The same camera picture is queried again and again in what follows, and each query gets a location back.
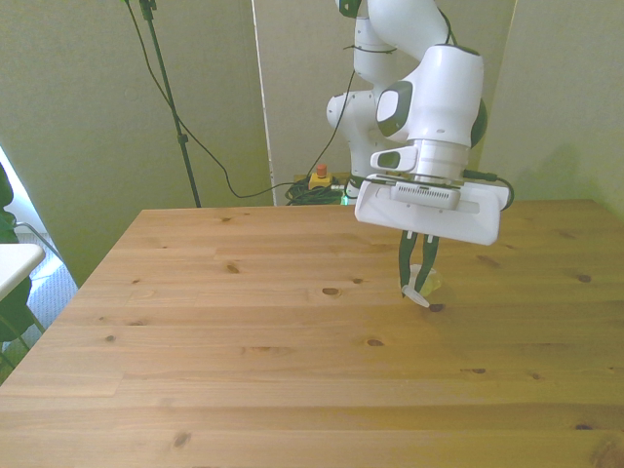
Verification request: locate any black tripod pole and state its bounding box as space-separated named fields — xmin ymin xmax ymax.
xmin=137 ymin=0 xmax=204 ymax=209

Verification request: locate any metal chair frame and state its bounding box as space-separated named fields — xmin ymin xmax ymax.
xmin=13 ymin=220 xmax=62 ymax=260

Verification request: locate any black hanging cable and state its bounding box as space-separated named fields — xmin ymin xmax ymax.
xmin=121 ymin=0 xmax=361 ymax=200

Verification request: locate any clear sanitizer pump bottle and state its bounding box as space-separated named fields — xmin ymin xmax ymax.
xmin=401 ymin=264 xmax=446 ymax=310

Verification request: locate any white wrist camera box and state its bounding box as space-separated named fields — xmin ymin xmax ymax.
xmin=389 ymin=180 xmax=463 ymax=215

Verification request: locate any white side table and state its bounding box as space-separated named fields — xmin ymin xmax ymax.
xmin=0 ymin=243 xmax=47 ymax=301

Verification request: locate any white vertical wall trim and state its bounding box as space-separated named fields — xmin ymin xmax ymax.
xmin=250 ymin=0 xmax=280 ymax=207

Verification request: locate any coiled black cable bundle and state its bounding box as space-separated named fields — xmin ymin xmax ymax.
xmin=284 ymin=178 xmax=353 ymax=208

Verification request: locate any yellow emergency stop button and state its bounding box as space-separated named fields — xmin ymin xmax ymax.
xmin=307 ymin=164 xmax=335 ymax=192

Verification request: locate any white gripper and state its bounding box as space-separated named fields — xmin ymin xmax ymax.
xmin=354 ymin=174 xmax=504 ymax=294

